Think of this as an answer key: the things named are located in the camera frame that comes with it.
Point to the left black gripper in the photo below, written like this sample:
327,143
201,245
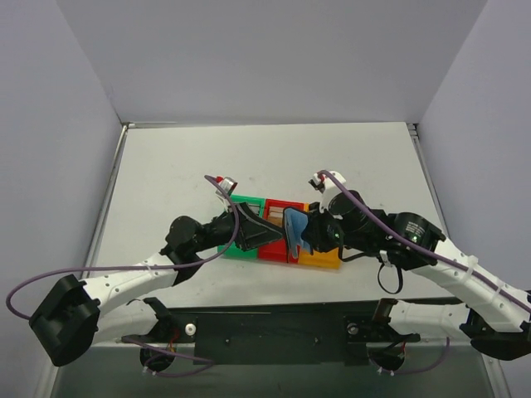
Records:
239,225

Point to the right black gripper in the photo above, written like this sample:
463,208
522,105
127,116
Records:
314,231

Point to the black card holder wallet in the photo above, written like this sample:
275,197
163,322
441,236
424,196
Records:
294,223

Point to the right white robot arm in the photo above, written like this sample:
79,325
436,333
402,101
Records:
492,316

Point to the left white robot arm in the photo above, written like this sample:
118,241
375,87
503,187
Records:
66,322

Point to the dark cards in green bin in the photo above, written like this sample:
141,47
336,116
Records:
255,208

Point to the tan cards in red bin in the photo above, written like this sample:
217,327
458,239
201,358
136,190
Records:
275,216

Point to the green plastic bin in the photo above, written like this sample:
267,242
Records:
234,251

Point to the yellow plastic bin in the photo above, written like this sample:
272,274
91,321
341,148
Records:
320,255

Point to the red plastic bin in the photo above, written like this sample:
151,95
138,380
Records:
277,251

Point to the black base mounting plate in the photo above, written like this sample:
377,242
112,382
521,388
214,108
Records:
225,348

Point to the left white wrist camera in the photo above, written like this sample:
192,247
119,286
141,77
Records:
226,185

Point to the aluminium frame rail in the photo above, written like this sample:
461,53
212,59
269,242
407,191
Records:
452,340

